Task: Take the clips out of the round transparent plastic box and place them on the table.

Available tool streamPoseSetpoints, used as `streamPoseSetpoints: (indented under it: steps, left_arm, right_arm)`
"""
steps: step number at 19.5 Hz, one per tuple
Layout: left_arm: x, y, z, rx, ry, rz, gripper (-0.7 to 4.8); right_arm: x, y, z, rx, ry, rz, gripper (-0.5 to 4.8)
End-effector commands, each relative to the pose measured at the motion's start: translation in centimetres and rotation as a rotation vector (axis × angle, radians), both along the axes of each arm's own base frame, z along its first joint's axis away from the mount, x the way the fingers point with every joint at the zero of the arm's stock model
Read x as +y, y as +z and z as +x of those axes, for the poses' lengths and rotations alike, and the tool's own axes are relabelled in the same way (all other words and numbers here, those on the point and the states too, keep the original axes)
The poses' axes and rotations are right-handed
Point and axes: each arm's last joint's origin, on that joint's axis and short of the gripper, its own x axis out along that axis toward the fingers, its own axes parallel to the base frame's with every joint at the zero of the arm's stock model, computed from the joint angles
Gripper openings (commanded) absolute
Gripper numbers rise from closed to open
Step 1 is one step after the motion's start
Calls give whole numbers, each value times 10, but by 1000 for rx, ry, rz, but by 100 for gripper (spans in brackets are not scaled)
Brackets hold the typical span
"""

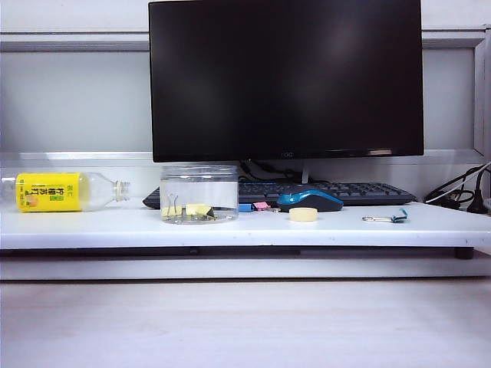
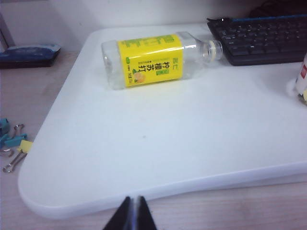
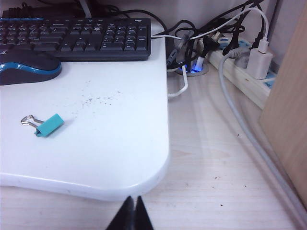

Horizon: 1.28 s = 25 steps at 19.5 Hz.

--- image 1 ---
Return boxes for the black monitor cables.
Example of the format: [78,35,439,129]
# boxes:
[238,159,304,184]

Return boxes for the black computer monitor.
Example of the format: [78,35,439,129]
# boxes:
[148,0,425,163]

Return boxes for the round transparent plastic jar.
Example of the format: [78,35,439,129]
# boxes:
[160,165,239,226]

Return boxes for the plastic bottle yellow label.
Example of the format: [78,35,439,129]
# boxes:
[0,172,132,213]

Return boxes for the black power plug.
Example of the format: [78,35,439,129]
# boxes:
[466,168,489,214]

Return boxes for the blue black computer mouse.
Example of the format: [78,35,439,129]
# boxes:
[276,189,344,213]

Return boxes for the cream round tape roll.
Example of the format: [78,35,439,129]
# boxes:
[288,207,319,223]

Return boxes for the white cable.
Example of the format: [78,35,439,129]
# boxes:
[425,163,491,202]

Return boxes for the black cable bundle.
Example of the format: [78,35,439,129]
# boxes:
[423,163,491,210]

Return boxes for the teal binder clip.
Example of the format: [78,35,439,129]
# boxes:
[362,208,410,224]

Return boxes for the white desk riser board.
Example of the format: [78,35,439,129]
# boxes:
[0,200,491,251]

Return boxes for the black computer keyboard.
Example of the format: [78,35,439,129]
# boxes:
[142,181,418,210]

